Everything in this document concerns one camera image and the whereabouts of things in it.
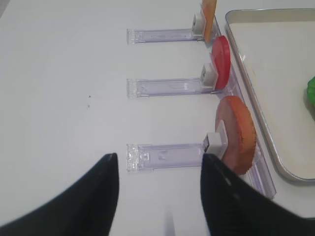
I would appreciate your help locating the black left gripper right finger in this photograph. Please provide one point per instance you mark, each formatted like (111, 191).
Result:
(233, 208)

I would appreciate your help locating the white rectangular serving tray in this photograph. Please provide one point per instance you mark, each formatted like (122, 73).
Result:
(275, 51)

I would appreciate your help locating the right orange cheese slice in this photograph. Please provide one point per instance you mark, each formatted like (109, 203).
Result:
(208, 8)

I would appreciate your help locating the green lettuce leaf on burger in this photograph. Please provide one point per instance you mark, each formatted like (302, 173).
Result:
(310, 91)

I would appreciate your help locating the clear bottom bun pusher track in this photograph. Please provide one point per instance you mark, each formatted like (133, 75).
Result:
(150, 157)

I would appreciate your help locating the red tomato slice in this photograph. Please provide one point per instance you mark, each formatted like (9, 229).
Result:
(222, 60)

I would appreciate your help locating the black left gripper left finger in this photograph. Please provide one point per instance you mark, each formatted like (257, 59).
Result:
(87, 208)

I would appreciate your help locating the clear tomato pusher track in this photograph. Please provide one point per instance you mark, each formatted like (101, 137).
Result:
(169, 86)

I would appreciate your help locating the clear left rack front rail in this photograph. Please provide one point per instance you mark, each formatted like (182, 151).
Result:
(258, 174)

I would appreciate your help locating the clear cheese pusher track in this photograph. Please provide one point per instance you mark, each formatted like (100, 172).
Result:
(195, 33)

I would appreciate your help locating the orange bun in left rack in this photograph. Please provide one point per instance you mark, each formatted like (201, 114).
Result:
(241, 134)

